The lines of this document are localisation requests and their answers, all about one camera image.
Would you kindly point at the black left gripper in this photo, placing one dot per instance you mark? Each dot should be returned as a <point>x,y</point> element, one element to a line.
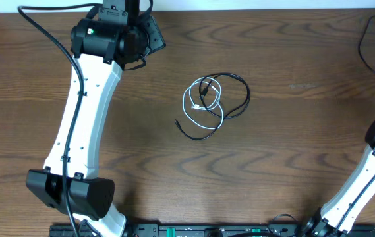
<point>159,42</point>

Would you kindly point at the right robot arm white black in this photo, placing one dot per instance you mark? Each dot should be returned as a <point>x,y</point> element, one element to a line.
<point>337,217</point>

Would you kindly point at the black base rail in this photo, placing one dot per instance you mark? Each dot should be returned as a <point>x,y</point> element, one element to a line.
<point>157,230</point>

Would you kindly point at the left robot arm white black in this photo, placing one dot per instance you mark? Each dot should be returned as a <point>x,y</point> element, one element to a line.
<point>114,37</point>

